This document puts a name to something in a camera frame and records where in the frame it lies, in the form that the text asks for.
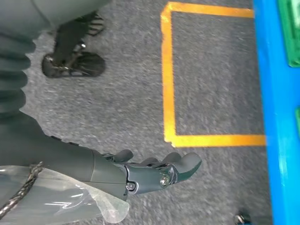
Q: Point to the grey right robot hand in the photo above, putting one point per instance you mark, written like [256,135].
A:
[70,161]

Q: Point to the black robot foot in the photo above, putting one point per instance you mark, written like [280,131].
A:
[70,59]

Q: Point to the clear plastic film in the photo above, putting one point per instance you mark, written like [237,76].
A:
[58,202]

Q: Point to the green plastic crate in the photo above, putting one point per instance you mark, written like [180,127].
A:
[290,31]

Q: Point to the yellow floor tape square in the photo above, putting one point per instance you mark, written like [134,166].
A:
[169,77]

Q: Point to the grey sleeved right robot arm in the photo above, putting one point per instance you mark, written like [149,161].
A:
[11,77]

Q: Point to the blue metal shelf rack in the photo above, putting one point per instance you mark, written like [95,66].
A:
[277,124]

